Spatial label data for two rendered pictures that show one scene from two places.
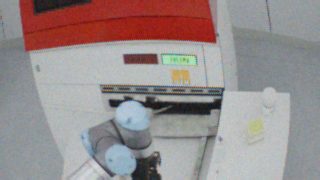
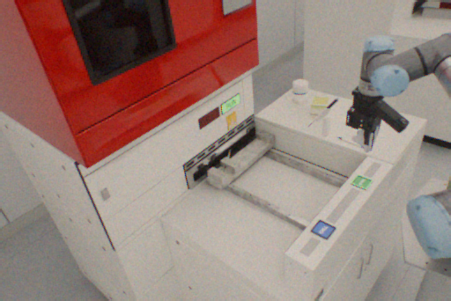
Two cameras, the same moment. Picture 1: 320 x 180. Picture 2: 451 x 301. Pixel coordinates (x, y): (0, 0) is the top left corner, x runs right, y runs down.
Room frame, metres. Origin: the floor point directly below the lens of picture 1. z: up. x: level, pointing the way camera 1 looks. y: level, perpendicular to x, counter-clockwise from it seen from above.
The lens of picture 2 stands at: (0.98, 1.08, 1.83)
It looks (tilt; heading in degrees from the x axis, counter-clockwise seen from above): 37 degrees down; 301
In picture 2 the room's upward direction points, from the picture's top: 8 degrees counter-clockwise
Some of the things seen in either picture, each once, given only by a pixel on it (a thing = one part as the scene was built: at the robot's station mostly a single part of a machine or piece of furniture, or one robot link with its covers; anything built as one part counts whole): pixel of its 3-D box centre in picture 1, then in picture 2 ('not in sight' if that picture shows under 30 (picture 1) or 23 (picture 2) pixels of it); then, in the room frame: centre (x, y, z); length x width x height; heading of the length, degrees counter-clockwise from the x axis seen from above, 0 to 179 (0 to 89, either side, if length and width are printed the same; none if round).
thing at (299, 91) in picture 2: (269, 102); (299, 91); (1.40, -0.41, 1.01); 0.07 x 0.07 x 0.10
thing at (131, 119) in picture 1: (132, 126); (377, 59); (1.05, 0.08, 1.40); 0.09 x 0.08 x 0.11; 110
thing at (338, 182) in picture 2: (197, 168); (298, 165); (1.31, -0.09, 0.84); 0.50 x 0.02 x 0.03; 165
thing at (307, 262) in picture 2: not in sight; (342, 219); (1.08, 0.20, 0.89); 0.55 x 0.09 x 0.14; 75
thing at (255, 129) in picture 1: (255, 131); (320, 106); (1.28, -0.32, 1.00); 0.07 x 0.07 x 0.07; 4
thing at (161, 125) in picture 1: (169, 125); (242, 160); (1.53, -0.01, 0.87); 0.36 x 0.08 x 0.03; 75
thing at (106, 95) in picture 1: (162, 104); (224, 153); (1.62, 0.00, 0.89); 0.44 x 0.02 x 0.10; 75
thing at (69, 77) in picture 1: (108, 74); (188, 149); (1.68, 0.17, 1.02); 0.82 x 0.03 x 0.40; 75
